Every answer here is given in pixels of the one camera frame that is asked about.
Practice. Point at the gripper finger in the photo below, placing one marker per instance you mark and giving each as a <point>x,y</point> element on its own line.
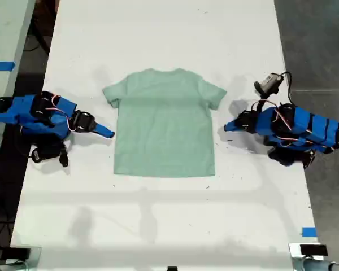
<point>103,133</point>
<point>233,129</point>
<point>104,128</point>
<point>234,123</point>

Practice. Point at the pale green T-shirt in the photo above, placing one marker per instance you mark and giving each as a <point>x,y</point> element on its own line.
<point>164,124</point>

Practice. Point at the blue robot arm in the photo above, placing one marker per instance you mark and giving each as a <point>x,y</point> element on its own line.
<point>305,130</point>
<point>17,113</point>

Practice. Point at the long blue tape strip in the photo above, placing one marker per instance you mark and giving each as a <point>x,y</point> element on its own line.
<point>1,66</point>

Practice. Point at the white side table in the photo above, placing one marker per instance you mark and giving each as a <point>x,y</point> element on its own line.
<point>2,34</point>

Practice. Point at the short blue tape strip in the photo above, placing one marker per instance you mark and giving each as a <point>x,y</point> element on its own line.
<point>309,232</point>

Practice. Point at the small black box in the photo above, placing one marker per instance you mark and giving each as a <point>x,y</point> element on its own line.
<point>313,250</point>
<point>15,252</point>

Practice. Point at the black camera stalk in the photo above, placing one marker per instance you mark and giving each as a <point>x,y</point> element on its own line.
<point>261,105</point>

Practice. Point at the grey camera box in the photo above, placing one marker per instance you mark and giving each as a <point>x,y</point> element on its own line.
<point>268,82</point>

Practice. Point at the black camera box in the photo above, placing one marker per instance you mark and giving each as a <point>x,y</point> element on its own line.
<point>43,152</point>

